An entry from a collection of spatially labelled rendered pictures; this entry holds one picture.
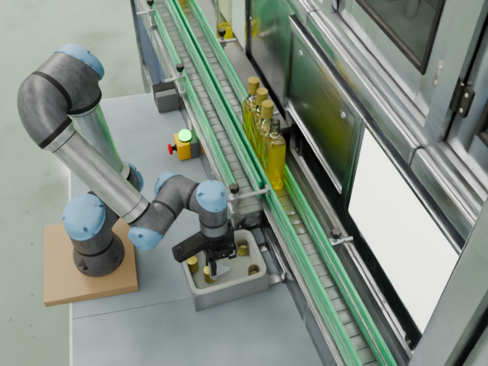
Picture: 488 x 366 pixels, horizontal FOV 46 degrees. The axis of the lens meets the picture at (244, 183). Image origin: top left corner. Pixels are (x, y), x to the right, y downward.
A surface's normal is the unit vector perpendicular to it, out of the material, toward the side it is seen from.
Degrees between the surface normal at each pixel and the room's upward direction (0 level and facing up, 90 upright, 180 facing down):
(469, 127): 90
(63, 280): 4
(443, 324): 90
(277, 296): 0
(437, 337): 90
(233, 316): 0
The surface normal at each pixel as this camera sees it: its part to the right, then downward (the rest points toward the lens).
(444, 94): -0.94, 0.24
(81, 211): -0.07, -0.52
